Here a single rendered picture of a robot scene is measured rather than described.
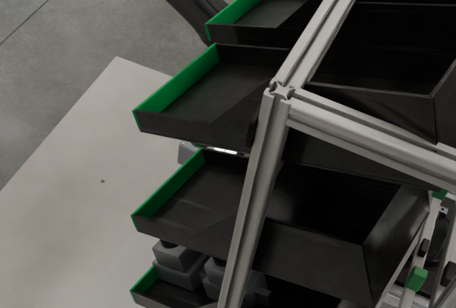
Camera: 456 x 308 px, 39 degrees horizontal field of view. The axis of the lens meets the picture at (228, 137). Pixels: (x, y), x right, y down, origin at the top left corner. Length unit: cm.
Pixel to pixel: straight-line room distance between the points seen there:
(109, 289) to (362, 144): 88
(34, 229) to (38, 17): 200
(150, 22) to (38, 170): 187
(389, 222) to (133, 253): 79
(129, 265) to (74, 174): 25
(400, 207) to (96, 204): 87
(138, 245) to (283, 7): 70
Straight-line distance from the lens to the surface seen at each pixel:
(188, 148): 133
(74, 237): 132
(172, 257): 81
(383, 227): 56
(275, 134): 45
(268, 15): 73
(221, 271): 77
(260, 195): 50
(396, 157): 43
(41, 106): 279
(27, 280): 128
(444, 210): 131
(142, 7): 329
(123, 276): 127
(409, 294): 79
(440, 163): 42
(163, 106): 62
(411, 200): 61
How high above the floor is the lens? 195
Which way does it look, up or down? 47 degrees down
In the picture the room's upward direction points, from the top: 10 degrees clockwise
